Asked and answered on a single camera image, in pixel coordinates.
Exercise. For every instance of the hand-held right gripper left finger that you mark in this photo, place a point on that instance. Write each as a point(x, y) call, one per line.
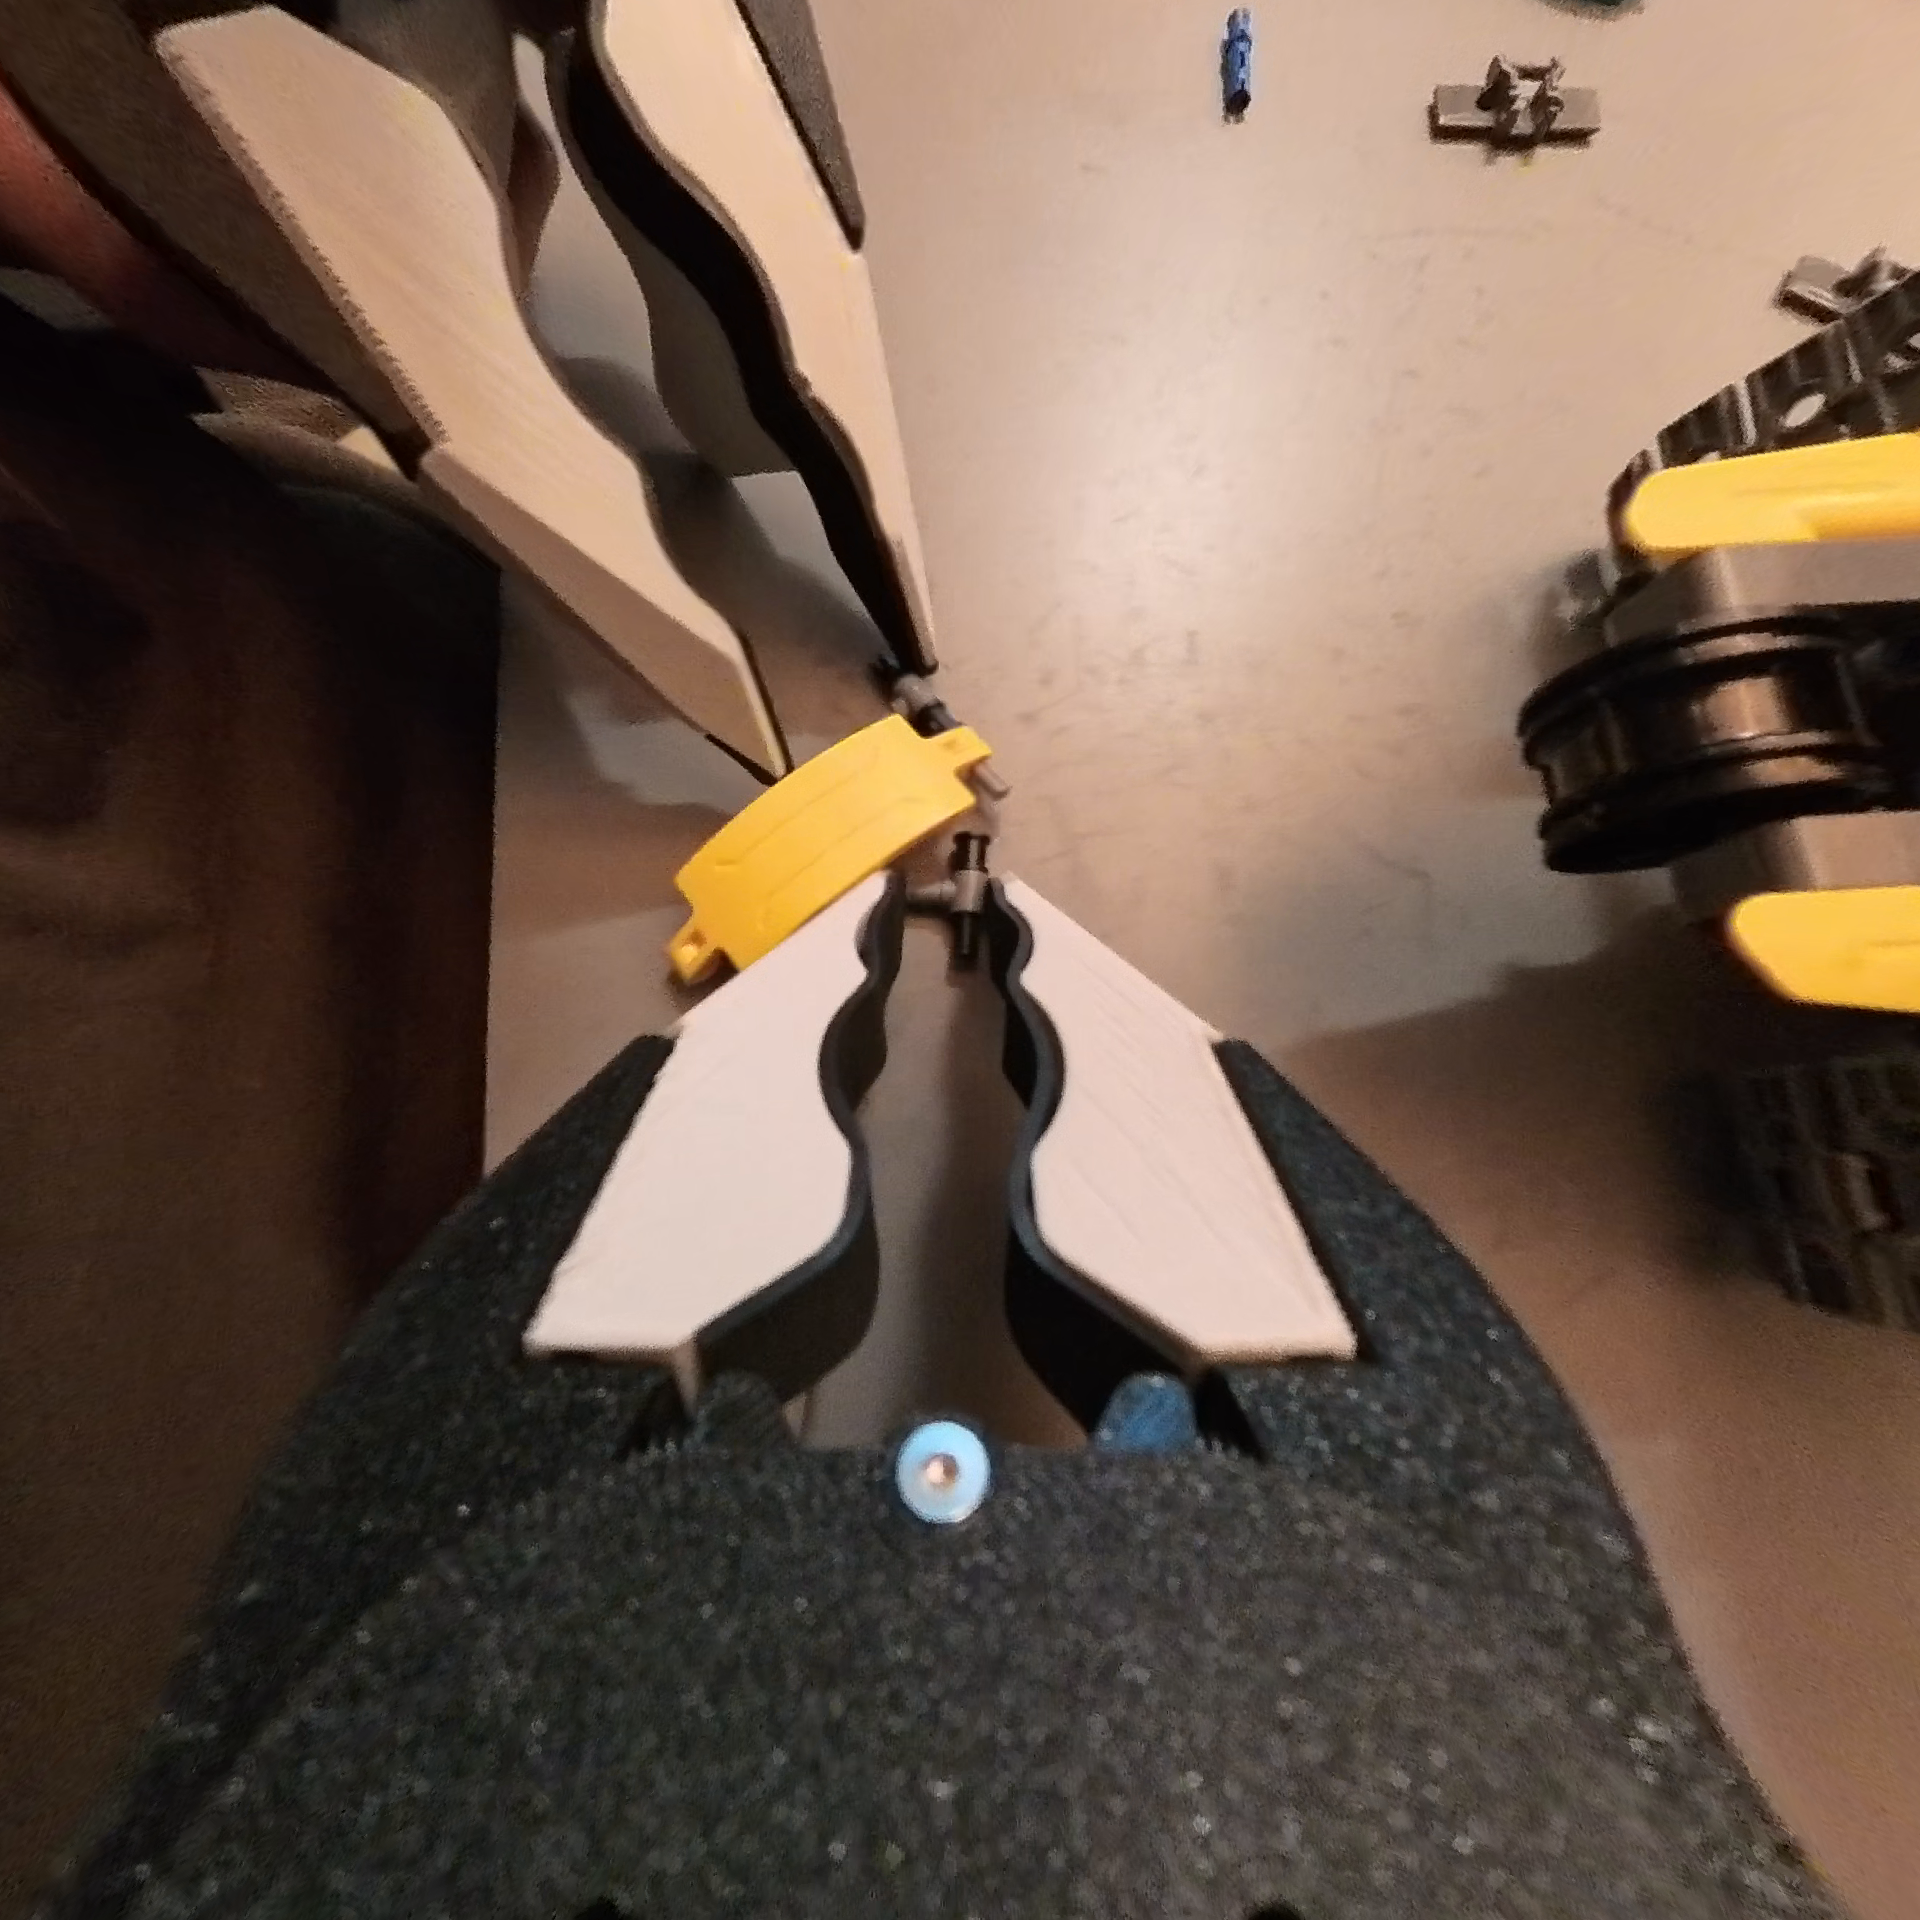
point(722, 1172)

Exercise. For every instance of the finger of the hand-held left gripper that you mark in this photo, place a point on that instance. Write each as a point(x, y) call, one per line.
point(494, 406)
point(750, 226)

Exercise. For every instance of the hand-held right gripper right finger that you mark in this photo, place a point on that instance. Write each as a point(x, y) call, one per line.
point(1185, 1186)

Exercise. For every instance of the yellow curved toy panel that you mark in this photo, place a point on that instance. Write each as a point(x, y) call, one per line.
point(833, 834)

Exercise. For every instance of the short black grey pin connector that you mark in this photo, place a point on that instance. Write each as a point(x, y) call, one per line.
point(966, 902)

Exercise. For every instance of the dark grey track link piece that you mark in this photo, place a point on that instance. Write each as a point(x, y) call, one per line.
point(1516, 108)
point(1839, 284)

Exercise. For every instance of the person's left forearm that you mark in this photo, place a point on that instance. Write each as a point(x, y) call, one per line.
point(77, 226)

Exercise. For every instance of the blue toy pin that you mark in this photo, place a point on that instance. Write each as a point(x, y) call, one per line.
point(1237, 61)

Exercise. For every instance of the yellow black toy tracked vehicle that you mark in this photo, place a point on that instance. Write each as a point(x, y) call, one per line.
point(1725, 720)

